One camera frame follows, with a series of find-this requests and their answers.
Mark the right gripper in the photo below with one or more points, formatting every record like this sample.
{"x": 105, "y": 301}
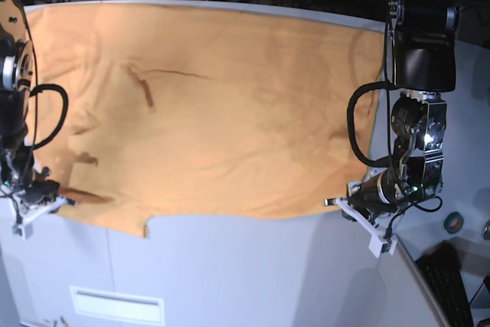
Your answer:
{"x": 36, "y": 192}

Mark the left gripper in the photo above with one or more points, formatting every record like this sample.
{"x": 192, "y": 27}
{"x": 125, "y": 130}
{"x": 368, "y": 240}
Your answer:
{"x": 374, "y": 197}

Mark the orange t-shirt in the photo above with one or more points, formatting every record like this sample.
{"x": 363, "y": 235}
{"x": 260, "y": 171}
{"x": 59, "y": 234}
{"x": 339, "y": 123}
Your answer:
{"x": 176, "y": 110}

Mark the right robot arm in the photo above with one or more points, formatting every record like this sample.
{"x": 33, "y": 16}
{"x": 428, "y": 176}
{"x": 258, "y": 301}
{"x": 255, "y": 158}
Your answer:
{"x": 19, "y": 83}

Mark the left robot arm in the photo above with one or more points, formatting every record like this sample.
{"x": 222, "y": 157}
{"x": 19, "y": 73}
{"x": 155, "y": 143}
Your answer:
{"x": 419, "y": 62}

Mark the green tape roll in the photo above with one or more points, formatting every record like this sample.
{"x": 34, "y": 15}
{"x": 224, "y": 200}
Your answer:
{"x": 453, "y": 223}

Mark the black keyboard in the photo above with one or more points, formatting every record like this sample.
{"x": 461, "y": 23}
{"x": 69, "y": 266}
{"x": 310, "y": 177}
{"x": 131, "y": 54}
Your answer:
{"x": 441, "y": 271}

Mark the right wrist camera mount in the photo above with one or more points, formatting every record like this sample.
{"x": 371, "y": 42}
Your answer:
{"x": 24, "y": 217}

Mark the white cable grommet plate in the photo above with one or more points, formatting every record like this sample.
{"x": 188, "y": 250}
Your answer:
{"x": 118, "y": 307}

